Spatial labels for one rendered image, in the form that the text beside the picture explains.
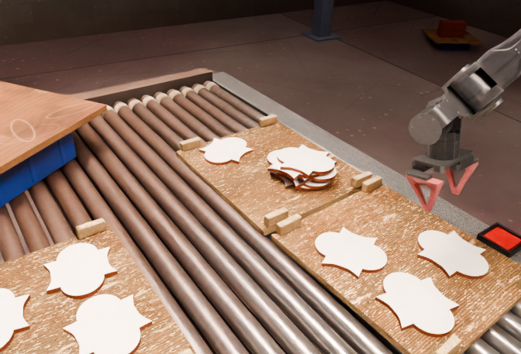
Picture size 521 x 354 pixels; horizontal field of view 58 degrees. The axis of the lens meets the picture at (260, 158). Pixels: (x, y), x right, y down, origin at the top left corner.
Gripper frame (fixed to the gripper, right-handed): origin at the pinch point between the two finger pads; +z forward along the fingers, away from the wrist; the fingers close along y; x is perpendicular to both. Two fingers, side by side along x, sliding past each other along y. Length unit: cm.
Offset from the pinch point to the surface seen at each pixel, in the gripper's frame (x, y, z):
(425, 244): -2.6, 1.2, 10.9
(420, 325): 9.1, 19.5, 13.8
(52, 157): -77, 52, -7
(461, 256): 3.8, -1.8, 12.3
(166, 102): -100, 8, -8
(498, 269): 9.7, -5.3, 14.6
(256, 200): -36.0, 19.3, 4.6
